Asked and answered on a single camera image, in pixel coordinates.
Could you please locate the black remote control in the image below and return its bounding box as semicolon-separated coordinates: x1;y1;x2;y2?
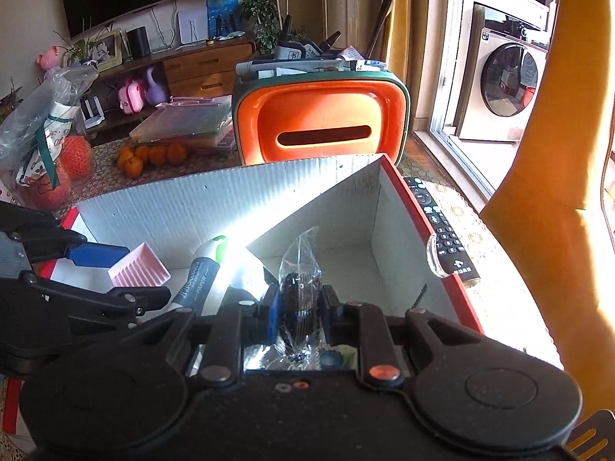
402;176;482;290

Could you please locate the strawberry print cloth bag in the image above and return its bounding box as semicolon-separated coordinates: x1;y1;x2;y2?
16;103;81;189

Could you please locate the red cardboard box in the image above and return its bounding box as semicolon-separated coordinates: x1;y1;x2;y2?
37;153;486;378

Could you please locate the white washing machine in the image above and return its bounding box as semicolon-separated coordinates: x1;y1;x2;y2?
454;2;551;143

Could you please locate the grey and white tissue pack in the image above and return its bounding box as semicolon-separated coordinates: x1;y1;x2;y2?
170;234;232;315

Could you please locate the pink ribbed tray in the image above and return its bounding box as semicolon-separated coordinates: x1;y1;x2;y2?
107;242;172;289

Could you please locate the yellow curtain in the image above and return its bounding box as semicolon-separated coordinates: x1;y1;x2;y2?
384;0;420;88

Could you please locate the pink plush doll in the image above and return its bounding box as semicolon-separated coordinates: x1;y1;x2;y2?
37;45;66;81

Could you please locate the wooden media cabinet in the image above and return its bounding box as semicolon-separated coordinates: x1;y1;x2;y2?
72;33;258;123

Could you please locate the green ribbon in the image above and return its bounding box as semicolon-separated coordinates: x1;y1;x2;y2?
35;114;62;189

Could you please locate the white board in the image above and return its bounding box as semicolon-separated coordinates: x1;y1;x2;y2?
177;7;210;47

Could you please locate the clear plastic bag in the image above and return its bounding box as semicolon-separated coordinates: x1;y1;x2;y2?
0;64;100;170

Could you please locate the blue painting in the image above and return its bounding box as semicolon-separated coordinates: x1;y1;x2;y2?
206;0;241;40

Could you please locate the framed picture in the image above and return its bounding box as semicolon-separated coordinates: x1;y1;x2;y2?
84;29;124;73

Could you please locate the black speaker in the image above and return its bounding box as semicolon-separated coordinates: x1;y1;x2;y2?
126;26;151;59

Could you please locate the clear wrapper with dark contents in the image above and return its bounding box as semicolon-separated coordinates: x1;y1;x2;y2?
275;226;333;362

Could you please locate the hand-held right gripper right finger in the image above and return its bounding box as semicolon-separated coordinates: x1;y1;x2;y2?
321;284;486;390

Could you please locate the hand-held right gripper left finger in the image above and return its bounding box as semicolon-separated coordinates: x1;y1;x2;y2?
130;284;284;387

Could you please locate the potted plant in striped pot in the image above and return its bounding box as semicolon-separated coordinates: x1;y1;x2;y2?
52;18;112;66

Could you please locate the red apple in foam net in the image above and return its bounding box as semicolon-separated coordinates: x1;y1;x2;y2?
60;135;95;177
22;175;73;211

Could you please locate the sliding door frame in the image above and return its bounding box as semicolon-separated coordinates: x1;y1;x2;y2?
416;0;498;199

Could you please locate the silver snack wrapper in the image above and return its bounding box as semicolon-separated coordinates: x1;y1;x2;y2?
244;343;324;371

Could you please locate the large brush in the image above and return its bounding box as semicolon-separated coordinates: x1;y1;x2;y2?
365;0;402;59

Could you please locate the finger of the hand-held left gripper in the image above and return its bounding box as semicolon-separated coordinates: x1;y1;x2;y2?
18;271;172;328
0;200;131;269

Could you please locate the black ink bottle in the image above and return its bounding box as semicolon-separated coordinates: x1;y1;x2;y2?
274;14;308;61

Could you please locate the pink toy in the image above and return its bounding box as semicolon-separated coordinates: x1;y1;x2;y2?
118;77;148;115

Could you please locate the stack of flat plastic cases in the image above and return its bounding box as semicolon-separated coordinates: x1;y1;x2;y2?
130;96;238;151

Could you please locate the large leafy houseplant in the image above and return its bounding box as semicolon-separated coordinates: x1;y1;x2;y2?
206;0;299;55

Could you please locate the purple toy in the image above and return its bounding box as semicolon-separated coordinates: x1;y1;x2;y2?
144;66;170;107

